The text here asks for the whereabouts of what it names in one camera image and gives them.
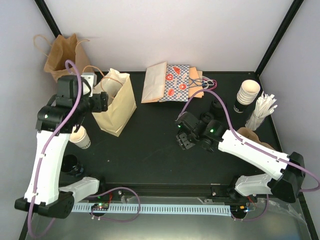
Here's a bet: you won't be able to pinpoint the cream paper bag with handles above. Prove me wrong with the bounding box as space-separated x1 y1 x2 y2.
92 68 137 137

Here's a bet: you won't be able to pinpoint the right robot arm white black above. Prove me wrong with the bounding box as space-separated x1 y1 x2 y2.
176 112 306 203

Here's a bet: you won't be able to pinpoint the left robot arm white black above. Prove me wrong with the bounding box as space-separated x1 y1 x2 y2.
14 72 108 219

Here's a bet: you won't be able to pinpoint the tall black lid stack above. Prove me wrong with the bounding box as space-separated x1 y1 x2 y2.
210 98 226 120

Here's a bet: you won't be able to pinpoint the left stack of paper cups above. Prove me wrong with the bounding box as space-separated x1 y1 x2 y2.
69 126 91 149

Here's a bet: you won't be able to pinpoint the brown flat paper bag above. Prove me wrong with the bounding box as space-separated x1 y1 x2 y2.
188 67 203 98

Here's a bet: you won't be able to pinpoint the blue checkered paper bag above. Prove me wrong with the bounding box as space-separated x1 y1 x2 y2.
159 64 190 102

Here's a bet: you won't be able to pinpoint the white flat paper bag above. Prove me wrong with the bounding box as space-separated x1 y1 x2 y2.
141 61 167 104

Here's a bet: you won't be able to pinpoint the standing brown paper bag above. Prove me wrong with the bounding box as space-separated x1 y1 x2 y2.
33 33 94 81

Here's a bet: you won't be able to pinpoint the stack of white paper cups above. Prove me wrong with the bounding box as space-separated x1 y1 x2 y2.
233 79 261 113

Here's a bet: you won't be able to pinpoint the glass of wrapped stirrers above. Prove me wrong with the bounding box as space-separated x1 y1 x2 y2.
245 92 277 131

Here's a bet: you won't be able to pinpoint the small circuit board with LEDs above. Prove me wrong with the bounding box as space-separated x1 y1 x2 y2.
91 203 110 211

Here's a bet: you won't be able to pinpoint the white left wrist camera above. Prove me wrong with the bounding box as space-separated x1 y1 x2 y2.
81 72 97 97

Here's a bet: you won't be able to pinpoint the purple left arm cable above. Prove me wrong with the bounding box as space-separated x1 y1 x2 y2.
26 59 83 238

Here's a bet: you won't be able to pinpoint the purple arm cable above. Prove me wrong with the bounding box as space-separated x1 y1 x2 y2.
26 59 83 238
176 88 320 223

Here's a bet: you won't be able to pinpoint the coloured bag handle cords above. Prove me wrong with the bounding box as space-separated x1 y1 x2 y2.
188 74 218 91

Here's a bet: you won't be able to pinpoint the purple cable loop at front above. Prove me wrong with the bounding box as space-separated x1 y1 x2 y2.
87 186 142 222

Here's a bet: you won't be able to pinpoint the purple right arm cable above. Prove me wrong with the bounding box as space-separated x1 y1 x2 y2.
176 88 320 223

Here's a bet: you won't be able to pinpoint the black left frame post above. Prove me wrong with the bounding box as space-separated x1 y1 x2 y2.
34 0 62 38

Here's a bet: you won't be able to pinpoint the black frame post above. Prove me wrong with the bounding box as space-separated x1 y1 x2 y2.
255 0 304 77
34 0 62 38

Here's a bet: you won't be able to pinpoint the light blue slotted cable duct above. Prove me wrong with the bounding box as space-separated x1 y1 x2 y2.
72 202 231 217

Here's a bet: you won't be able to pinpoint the black right frame post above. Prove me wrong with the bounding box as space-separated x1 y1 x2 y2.
255 0 304 77

